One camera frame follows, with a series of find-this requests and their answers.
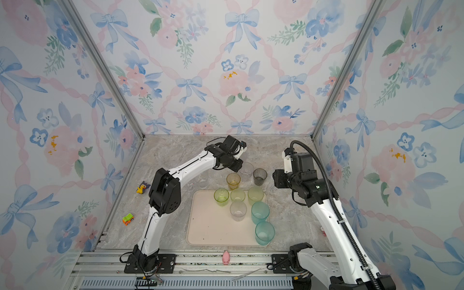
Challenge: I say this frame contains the dimpled yellow-green plastic cup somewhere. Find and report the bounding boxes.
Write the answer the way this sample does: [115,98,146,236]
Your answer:
[247,187,265,205]

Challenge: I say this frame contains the small clear glass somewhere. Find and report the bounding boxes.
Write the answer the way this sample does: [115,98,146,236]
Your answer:
[182,181,195,192]
[197,176,209,189]

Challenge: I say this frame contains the dimpled light green cup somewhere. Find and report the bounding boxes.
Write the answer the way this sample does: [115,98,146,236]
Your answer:
[230,188,246,203]

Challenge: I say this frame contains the smooth green plastic cup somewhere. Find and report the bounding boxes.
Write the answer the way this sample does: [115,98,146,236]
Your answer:
[213,188,230,207]

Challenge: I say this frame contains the dimpled teal plastic cup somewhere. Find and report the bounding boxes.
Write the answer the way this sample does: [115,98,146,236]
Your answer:
[255,221,276,246]

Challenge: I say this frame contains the smooth clear plastic cup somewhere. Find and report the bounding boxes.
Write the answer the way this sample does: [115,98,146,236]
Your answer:
[239,162,254,181]

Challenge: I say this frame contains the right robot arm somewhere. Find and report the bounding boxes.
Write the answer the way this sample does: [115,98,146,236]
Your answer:
[273,148,396,290]

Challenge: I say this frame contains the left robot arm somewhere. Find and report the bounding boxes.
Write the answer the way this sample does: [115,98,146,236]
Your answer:
[122,135,247,276]

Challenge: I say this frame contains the cream plastic tray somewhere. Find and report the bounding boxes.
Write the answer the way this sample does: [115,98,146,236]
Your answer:
[186,190,260,247]

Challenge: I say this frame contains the yellow plastic cup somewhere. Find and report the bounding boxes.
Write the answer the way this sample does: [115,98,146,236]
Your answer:
[226,173,241,190]

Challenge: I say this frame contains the smoky grey plastic cup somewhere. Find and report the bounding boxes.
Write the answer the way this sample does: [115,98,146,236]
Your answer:
[253,168,268,186]

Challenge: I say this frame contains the pink bear toy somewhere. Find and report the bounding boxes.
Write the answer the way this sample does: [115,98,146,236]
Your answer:
[320,227,327,237]

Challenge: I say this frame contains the purple yellow toy figure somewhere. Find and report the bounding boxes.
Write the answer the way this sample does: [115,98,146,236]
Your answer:
[136,181,151,195]

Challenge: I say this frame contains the pink pig toy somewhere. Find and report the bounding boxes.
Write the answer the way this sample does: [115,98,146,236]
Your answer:
[222,251,230,265]

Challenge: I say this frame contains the green orange toy car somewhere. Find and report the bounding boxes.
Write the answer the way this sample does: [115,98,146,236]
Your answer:
[122,213,134,225]

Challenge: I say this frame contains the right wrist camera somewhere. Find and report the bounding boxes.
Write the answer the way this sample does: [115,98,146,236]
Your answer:
[282,147,294,174]

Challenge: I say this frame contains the aluminium left corner post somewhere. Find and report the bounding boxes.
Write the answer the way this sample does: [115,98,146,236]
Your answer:
[58,0,145,140]

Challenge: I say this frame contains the aluminium corner post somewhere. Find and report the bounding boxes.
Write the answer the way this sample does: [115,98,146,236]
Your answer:
[58,0,145,140]
[311,0,385,143]

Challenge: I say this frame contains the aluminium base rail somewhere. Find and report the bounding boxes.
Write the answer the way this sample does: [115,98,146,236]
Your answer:
[65,249,329,290]

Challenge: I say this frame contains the aluminium right corner post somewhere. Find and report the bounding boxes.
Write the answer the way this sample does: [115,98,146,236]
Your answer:
[311,0,385,143]

